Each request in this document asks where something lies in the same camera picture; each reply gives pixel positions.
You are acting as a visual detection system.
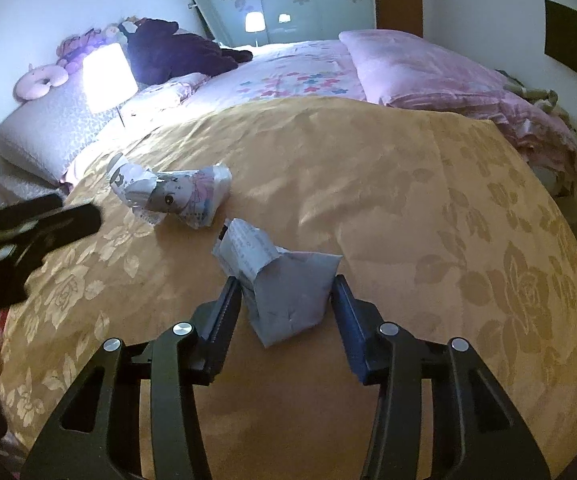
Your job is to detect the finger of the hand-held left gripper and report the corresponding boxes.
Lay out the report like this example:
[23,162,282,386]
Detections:
[0,192,65,236]
[0,203,103,261]

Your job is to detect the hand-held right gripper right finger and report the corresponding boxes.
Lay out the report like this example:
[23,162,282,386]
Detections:
[331,274,552,480]

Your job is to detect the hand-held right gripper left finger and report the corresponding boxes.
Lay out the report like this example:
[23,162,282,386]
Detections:
[20,275,242,480]

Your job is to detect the white paper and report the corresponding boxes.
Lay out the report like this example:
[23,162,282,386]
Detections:
[212,218,343,349]

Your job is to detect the grey patterned headboard cushion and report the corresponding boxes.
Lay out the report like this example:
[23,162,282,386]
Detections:
[0,77,139,186]

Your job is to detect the crumpled cartoon printed paper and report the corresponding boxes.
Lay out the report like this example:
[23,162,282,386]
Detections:
[107,154,232,231]

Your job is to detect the pink neck pillow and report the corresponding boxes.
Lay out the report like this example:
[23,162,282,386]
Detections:
[13,63,69,101]

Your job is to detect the white shade table lamp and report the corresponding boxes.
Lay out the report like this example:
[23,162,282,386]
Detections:
[82,42,139,128]

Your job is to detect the orange plush toy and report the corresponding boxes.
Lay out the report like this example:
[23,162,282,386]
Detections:
[56,27,106,66]

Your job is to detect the dark purple plush toy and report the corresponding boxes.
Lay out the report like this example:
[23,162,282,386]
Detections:
[126,18,253,86]

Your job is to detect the yellow plush toy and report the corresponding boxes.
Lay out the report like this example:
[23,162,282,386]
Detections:
[103,19,142,41]

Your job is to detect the floral pink bedsheet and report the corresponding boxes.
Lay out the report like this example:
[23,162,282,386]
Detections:
[181,40,367,106]

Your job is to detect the pink quilt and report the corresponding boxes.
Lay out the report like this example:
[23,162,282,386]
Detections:
[339,29,577,181]

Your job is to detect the beige cloth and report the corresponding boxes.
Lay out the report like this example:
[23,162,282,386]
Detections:
[506,77,569,118]

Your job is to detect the floral sliding door wardrobe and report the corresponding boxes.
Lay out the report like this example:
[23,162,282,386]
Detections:
[196,0,377,48]

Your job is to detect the black wall panel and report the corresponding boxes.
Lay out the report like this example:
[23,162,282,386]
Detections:
[543,0,577,68]

